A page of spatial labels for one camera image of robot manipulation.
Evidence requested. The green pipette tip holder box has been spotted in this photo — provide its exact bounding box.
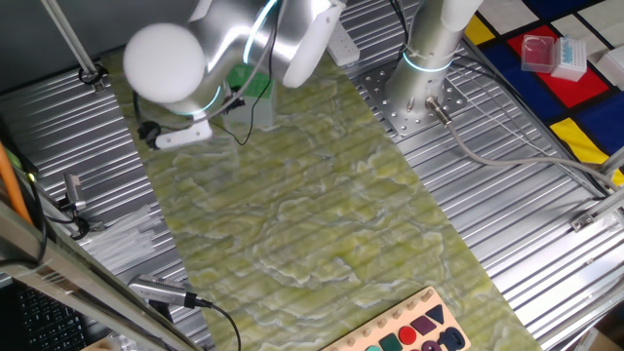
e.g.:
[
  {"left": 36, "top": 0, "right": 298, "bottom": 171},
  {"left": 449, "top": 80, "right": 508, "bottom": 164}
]
[{"left": 221, "top": 62, "right": 277, "bottom": 129}]

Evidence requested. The white pipette tip rack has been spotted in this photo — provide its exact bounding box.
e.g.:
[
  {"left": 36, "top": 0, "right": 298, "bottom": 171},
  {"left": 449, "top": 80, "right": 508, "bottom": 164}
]
[{"left": 550, "top": 36, "right": 589, "bottom": 83}]

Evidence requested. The green marble pattern mat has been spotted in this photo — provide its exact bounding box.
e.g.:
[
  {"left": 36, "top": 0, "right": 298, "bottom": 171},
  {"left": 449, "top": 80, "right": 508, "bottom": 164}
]
[{"left": 99, "top": 46, "right": 545, "bottom": 351}]

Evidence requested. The white power strip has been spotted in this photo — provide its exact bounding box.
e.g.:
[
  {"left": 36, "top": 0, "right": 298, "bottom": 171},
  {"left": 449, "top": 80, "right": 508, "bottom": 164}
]
[{"left": 325, "top": 19, "right": 362, "bottom": 68}]

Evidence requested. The wooden shape puzzle board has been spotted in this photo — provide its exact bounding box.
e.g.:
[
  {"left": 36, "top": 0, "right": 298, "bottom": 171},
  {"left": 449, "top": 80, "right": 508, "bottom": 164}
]
[{"left": 319, "top": 286, "right": 473, "bottom": 351}]

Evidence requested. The navy triangle puzzle piece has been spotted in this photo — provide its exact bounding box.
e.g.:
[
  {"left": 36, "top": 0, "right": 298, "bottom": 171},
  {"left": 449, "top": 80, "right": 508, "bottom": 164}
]
[{"left": 425, "top": 304, "right": 446, "bottom": 326}]

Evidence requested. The green square puzzle piece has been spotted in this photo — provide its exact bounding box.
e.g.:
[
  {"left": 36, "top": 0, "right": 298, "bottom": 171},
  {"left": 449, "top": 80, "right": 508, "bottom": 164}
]
[{"left": 378, "top": 333, "right": 404, "bottom": 351}]

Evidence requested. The purple puzzle piece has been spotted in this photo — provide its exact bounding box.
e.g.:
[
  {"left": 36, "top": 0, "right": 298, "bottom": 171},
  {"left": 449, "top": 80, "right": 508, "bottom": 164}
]
[{"left": 409, "top": 315, "right": 438, "bottom": 336}]

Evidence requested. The blue puzzle piece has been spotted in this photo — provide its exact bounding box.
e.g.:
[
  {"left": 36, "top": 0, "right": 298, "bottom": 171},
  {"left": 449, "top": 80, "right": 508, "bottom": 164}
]
[{"left": 437, "top": 326, "right": 467, "bottom": 351}]

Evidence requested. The colourful chequered cloth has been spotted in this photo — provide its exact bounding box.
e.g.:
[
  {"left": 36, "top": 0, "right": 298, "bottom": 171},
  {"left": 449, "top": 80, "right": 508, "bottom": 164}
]
[{"left": 462, "top": 0, "right": 624, "bottom": 187}]

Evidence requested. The black pole clamp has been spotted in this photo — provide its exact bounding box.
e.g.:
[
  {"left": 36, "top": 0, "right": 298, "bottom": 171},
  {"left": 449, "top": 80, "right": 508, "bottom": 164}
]
[{"left": 77, "top": 62, "right": 110, "bottom": 88}]

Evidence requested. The clear pink plastic box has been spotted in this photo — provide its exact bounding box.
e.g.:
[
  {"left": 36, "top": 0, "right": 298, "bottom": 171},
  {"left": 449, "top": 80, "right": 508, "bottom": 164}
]
[{"left": 520, "top": 33, "right": 557, "bottom": 74}]

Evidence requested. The cardboard box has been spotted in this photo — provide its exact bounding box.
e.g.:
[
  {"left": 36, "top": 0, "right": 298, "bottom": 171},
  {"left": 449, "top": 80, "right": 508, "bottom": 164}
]
[
  {"left": 80, "top": 337, "right": 116, "bottom": 351},
  {"left": 577, "top": 325, "right": 624, "bottom": 351}
]

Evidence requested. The aluminium pole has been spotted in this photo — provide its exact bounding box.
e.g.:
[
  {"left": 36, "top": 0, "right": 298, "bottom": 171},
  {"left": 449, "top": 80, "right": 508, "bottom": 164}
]
[{"left": 40, "top": 0, "right": 106, "bottom": 94}]

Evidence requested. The black keyboard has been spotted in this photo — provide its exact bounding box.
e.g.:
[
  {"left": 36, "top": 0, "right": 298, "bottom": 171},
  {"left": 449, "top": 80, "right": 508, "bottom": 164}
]
[{"left": 17, "top": 285, "right": 92, "bottom": 351}]

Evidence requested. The white plastic box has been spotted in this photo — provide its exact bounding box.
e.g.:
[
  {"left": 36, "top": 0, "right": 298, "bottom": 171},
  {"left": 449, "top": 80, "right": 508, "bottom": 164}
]
[{"left": 597, "top": 43, "right": 624, "bottom": 92}]

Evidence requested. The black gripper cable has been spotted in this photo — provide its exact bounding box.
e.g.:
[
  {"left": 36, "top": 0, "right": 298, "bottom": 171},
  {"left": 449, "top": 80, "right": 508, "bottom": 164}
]
[{"left": 209, "top": 0, "right": 283, "bottom": 147}]

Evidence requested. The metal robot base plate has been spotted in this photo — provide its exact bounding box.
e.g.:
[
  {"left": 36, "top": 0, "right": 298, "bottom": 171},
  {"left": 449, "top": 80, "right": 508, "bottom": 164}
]
[{"left": 353, "top": 58, "right": 469, "bottom": 138}]

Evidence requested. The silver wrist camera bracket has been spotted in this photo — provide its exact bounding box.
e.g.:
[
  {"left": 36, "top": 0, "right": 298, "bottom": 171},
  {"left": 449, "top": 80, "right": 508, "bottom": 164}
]
[{"left": 154, "top": 119, "right": 215, "bottom": 151}]

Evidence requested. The thick grey robot cable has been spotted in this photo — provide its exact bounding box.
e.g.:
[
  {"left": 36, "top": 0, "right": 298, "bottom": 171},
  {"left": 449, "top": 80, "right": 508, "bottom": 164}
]
[{"left": 423, "top": 96, "right": 620, "bottom": 192}]

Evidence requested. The black camera cable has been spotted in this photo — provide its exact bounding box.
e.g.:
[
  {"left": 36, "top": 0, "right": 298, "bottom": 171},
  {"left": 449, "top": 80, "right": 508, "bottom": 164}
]
[{"left": 182, "top": 291, "right": 244, "bottom": 351}]

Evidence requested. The ribbed silver depth camera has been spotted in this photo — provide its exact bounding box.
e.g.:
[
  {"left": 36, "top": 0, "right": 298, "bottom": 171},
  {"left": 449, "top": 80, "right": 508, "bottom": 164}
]
[{"left": 127, "top": 273, "right": 187, "bottom": 307}]

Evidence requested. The black camera stand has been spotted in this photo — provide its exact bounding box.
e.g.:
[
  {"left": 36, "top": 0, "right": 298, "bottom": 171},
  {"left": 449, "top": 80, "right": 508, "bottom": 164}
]
[{"left": 147, "top": 299, "right": 176, "bottom": 327}]

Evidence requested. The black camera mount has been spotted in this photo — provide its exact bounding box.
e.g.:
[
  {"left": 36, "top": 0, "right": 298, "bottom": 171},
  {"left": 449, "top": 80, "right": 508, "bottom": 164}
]
[{"left": 58, "top": 197, "right": 94, "bottom": 241}]

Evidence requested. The aluminium frame bar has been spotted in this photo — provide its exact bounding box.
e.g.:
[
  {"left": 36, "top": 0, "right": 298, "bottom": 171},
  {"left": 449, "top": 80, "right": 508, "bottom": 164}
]
[{"left": 0, "top": 202, "right": 204, "bottom": 351}]

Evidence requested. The aluminium extrusion with bracket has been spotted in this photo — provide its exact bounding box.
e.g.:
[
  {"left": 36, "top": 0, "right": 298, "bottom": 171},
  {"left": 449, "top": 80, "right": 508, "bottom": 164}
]
[{"left": 568, "top": 145, "right": 624, "bottom": 234}]

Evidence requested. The orange cable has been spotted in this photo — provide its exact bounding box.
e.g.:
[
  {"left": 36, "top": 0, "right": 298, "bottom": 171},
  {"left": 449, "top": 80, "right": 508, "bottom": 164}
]
[{"left": 0, "top": 140, "right": 34, "bottom": 226}]

